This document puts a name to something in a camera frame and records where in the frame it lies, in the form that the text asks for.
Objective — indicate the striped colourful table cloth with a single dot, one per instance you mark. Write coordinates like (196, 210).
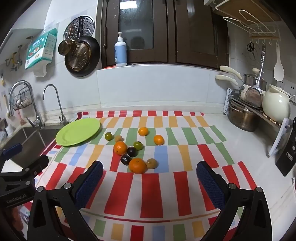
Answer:
(150, 197)

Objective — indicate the small copper saucepan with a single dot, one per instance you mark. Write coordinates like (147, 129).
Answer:
(65, 47)

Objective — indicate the black flat appliance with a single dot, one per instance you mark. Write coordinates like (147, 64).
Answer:
(288, 150)

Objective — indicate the dark wooden window frame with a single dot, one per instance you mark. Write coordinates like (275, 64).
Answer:
(171, 34)

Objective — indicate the white dish rack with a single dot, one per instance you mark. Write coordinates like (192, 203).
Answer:
(227, 102)

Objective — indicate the round steel steamer rack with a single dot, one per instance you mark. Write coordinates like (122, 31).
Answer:
(87, 25)

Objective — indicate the stainless steel sink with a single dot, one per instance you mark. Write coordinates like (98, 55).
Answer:
(30, 141)

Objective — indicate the large orange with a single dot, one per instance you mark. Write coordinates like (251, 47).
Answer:
(137, 165)

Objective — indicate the steel pot with lid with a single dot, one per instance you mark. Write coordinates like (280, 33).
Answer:
(249, 80)

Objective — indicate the green round fruit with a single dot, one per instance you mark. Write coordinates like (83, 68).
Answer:
(109, 136)
(138, 145)

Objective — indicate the brass wall hook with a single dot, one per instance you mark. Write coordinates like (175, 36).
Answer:
(15, 61)

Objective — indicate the teal plastic bag box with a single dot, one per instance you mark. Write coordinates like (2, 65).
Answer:
(40, 51)

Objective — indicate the tan kiwi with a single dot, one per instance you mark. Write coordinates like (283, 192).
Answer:
(118, 138)

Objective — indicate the brown kiwi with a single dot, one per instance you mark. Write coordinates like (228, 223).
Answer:
(152, 163)

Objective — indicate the dark plum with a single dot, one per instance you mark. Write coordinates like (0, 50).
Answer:
(125, 160)
(132, 151)

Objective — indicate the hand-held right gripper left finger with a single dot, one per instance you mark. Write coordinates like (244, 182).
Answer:
(90, 183)

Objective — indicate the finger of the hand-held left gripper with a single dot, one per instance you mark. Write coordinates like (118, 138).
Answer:
(12, 149)
(37, 164)

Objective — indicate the small orange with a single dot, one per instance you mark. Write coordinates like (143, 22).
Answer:
(158, 139)
(143, 131)

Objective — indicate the white rice paddle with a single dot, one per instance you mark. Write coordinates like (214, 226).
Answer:
(278, 69)

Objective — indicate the white cutting board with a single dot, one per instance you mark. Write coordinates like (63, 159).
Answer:
(278, 139)

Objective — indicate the white cup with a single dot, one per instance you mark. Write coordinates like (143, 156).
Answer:
(9, 130)

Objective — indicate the black frying pan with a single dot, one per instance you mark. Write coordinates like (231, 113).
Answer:
(93, 53)

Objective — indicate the green plate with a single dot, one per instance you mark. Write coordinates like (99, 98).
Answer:
(77, 132)

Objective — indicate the large steel pot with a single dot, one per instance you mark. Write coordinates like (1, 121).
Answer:
(241, 115)

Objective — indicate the golden perforated strainer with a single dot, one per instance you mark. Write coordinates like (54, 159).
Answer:
(78, 56)

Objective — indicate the chrome pull-down faucet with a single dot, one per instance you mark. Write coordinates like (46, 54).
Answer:
(34, 109)

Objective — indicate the thin chrome gooseneck faucet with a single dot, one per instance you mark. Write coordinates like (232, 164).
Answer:
(60, 109)

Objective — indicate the black kitchen scissors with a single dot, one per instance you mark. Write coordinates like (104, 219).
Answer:
(251, 48)

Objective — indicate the cream kettle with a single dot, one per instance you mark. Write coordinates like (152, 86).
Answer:
(275, 104)

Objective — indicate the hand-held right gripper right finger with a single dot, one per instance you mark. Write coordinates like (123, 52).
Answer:
(211, 183)

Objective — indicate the blue white soap pump bottle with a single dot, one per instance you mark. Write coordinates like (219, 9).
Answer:
(120, 53)

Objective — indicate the medium orange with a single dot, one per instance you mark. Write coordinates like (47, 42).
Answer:
(120, 147)

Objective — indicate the steel spatula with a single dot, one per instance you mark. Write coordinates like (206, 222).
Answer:
(254, 95)

